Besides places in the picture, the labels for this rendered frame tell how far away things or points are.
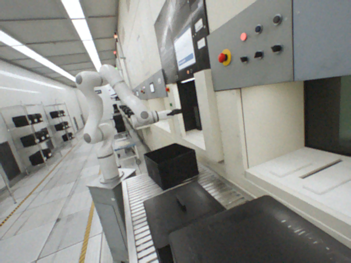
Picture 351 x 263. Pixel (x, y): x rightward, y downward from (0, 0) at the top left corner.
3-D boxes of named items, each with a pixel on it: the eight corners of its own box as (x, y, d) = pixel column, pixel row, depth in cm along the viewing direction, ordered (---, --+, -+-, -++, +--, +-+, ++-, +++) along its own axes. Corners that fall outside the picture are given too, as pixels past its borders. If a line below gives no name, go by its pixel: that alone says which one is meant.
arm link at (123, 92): (124, 73, 99) (154, 116, 99) (125, 84, 114) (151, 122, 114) (110, 80, 96) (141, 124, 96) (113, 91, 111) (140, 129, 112)
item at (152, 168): (179, 162, 138) (175, 142, 134) (200, 173, 114) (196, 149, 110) (148, 175, 126) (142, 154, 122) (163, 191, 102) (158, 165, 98)
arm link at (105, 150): (93, 158, 129) (83, 128, 124) (111, 149, 145) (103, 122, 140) (105, 158, 124) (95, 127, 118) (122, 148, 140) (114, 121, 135)
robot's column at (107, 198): (112, 263, 148) (85, 185, 130) (132, 236, 172) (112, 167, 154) (137, 273, 135) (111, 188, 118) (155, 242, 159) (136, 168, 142)
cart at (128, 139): (116, 157, 422) (110, 139, 411) (136, 151, 440) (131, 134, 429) (118, 172, 333) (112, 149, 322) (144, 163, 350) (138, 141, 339)
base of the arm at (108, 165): (94, 182, 132) (86, 160, 128) (112, 170, 148) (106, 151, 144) (112, 184, 124) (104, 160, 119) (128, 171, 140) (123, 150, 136)
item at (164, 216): (145, 218, 82) (139, 194, 79) (199, 195, 91) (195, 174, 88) (162, 276, 55) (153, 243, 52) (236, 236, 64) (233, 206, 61)
